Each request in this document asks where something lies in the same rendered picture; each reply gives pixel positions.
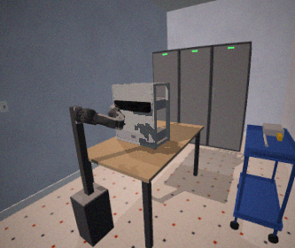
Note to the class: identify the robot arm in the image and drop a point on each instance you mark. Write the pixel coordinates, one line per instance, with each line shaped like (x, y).
(90, 116)

